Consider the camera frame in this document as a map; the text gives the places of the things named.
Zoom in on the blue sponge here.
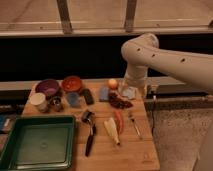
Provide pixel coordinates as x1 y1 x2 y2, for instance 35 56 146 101
99 87 109 102

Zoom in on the orange bowl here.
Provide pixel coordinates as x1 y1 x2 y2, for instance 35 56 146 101
61 76 82 92

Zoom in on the purple bowl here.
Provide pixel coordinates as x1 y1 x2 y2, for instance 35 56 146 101
35 79 60 97

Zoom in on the pale corn cob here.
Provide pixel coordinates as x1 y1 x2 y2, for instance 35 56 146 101
104 117 120 145

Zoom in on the wooden cutting board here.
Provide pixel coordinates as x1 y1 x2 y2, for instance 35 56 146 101
21 79 161 171

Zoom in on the metal fork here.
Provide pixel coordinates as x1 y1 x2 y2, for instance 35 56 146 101
128 112 142 139

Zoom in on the small metal cup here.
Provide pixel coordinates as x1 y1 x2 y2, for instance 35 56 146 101
50 96 63 112

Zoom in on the dark red grape bunch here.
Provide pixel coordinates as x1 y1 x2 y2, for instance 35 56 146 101
108 93 133 109

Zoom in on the black handled peeler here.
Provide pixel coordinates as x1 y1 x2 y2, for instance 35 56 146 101
81 110 96 157

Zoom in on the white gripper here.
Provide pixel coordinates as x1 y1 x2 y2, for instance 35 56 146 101
119 69 147 97

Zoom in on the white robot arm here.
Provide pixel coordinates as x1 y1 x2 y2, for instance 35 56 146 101
121 33 213 95

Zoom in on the peach coloured apple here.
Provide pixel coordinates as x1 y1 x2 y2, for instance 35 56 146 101
108 79 118 90

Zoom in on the green plastic tray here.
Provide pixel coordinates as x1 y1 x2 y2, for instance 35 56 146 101
0 116 76 171

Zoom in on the dark rectangular block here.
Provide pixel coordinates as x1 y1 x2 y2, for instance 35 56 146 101
83 89 94 105

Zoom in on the blue plastic cup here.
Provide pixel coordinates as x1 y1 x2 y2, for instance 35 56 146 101
66 92 80 107

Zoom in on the white paper cup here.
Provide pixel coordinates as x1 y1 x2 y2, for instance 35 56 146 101
29 93 48 112

